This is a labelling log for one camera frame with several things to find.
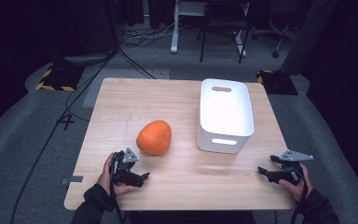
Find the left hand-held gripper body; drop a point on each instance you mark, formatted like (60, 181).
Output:
(125, 168)

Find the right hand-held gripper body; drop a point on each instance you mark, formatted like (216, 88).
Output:
(290, 169)

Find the orange grapefruit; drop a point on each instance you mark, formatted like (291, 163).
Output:
(154, 137)

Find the white plastic bin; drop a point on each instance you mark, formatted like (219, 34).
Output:
(225, 112)

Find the person's right hand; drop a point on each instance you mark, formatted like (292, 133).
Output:
(301, 188)

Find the person's left hand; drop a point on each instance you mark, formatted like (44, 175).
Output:
(105, 177)

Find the grey tape strip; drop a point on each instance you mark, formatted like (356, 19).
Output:
(73, 179)

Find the office chair wheeled base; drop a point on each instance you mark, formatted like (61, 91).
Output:
(279, 34)

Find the grey slanted column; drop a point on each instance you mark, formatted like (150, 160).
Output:
(310, 34)

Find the black metal chair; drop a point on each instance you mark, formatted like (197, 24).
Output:
(223, 17)

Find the black yellow striped base plate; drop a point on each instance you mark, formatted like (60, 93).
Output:
(278, 82)
(60, 77)

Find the white desk frame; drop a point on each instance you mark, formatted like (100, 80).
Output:
(175, 34)

